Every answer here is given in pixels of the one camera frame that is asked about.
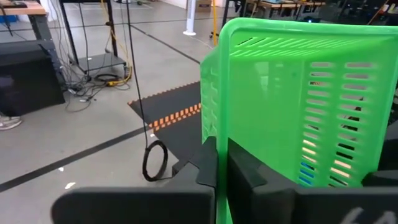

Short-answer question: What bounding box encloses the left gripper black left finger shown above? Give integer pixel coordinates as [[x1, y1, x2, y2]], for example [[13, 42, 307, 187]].
[[51, 136, 218, 224]]

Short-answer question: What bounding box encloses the wooden top work table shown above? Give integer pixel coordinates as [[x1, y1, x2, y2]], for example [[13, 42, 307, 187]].
[[0, 0, 55, 41]]

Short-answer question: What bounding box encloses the black coiled hanging cable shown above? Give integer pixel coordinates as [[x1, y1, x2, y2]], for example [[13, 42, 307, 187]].
[[126, 0, 169, 183]]

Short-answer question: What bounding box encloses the brown cardboard box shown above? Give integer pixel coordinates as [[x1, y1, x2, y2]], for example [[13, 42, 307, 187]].
[[196, 0, 213, 12]]

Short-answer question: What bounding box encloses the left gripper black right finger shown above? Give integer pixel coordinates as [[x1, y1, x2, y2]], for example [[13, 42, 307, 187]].
[[226, 138, 398, 224]]

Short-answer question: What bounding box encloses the black orange striped floor mat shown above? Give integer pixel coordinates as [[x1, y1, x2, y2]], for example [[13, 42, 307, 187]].
[[127, 81, 203, 166]]

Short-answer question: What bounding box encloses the black equipment case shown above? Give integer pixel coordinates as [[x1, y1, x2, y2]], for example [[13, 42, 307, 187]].
[[0, 39, 66, 118]]

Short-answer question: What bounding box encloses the yellow strap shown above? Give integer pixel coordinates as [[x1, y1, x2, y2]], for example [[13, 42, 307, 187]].
[[212, 0, 218, 47]]

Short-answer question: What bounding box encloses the black metal stand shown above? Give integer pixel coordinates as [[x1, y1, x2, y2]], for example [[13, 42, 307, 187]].
[[58, 0, 127, 74]]

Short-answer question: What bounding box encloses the green slotted plastic basket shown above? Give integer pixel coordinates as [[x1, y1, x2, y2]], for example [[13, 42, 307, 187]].
[[200, 17, 398, 224]]

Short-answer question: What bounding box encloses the person's shoe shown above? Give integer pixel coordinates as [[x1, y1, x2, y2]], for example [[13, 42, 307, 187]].
[[0, 115, 22, 131]]

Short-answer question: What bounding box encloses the long yellow cable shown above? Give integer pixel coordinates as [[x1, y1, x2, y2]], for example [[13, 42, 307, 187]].
[[101, 0, 134, 87]]

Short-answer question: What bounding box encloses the black floor cable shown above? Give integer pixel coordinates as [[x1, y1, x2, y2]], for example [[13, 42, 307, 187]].
[[60, 67, 131, 113]]

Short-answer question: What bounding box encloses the white tower pole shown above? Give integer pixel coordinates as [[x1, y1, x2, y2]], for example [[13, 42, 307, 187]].
[[182, 0, 197, 36]]

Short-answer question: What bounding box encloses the blue slotted plastic basket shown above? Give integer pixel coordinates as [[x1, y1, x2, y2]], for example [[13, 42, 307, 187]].
[[298, 161, 315, 186]]

